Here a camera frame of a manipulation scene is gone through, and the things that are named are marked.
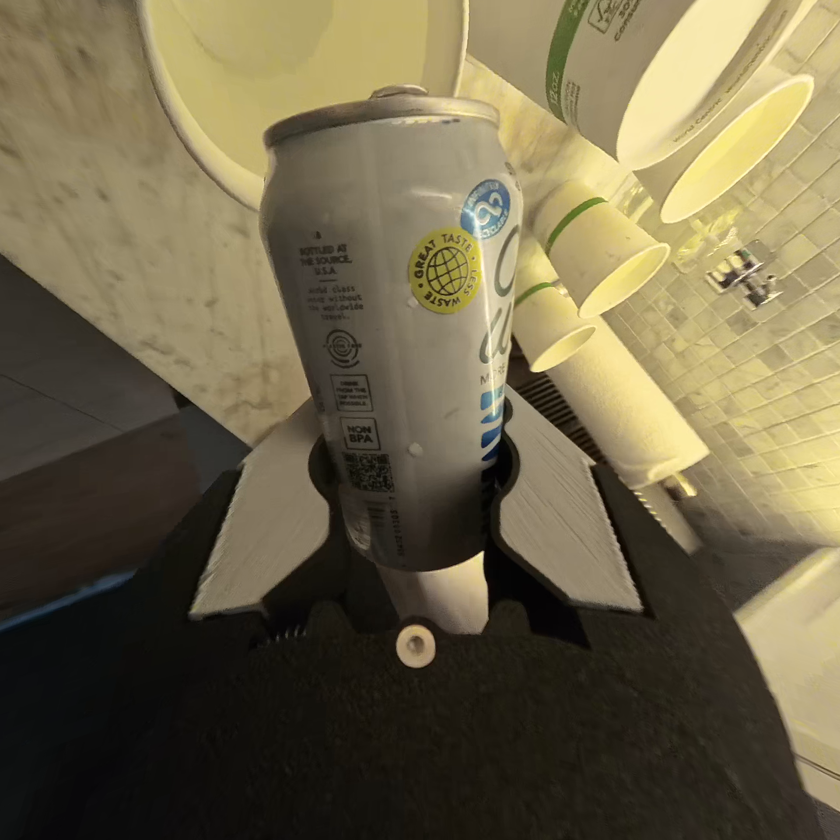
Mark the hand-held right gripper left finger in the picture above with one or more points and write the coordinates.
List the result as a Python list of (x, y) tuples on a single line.
[(256, 525)]

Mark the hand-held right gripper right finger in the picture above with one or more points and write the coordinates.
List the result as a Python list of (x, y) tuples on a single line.
[(564, 518)]

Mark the silver drink can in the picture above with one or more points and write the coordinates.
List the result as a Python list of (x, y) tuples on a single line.
[(380, 295)]

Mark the white paper cup green band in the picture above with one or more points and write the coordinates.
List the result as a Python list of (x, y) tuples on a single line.
[(544, 328), (590, 243), (262, 98), (735, 157)]

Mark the stack of paper cups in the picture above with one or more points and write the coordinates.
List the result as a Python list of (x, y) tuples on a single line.
[(590, 65)]

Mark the white paper towel roll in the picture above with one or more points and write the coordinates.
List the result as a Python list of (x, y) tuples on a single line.
[(623, 413)]

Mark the clear glass soap dispenser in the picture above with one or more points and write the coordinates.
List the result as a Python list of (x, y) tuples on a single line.
[(741, 272)]

